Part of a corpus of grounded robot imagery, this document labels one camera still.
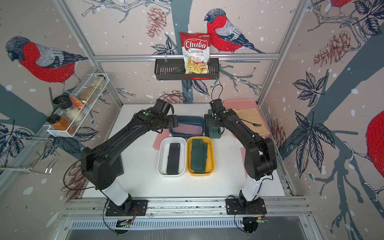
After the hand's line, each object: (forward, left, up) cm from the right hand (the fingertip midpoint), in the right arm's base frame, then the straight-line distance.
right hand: (212, 120), depth 92 cm
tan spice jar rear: (-2, +67, +21) cm, 71 cm away
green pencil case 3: (-17, +9, -12) cm, 23 cm away
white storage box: (-19, +30, -13) cm, 38 cm away
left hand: (-6, +22, +7) cm, 24 cm away
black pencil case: (-7, +4, +3) cm, 8 cm away
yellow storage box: (-22, +1, -15) cm, 27 cm away
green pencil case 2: (-9, -1, 0) cm, 9 cm away
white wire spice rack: (-7, +67, +22) cm, 71 cm away
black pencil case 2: (-21, +23, -13) cm, 34 cm away
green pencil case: (-12, +4, -12) cm, 17 cm away
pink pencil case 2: (-15, -21, -15) cm, 30 cm away
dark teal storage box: (+9, +16, -11) cm, 21 cm away
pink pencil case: (-5, +35, -12) cm, 37 cm away
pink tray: (+31, -30, -15) cm, 46 cm away
